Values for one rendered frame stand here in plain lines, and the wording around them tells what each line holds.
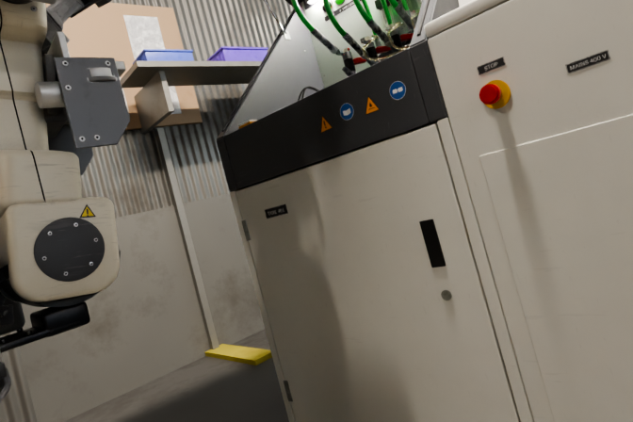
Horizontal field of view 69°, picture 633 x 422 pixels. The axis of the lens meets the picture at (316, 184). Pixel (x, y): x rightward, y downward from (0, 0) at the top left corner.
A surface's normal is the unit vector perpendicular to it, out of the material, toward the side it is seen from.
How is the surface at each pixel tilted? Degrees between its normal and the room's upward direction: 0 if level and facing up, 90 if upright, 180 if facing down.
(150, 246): 90
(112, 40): 90
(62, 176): 90
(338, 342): 90
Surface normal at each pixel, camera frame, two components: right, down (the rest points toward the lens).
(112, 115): 0.62, -0.20
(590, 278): -0.63, 0.14
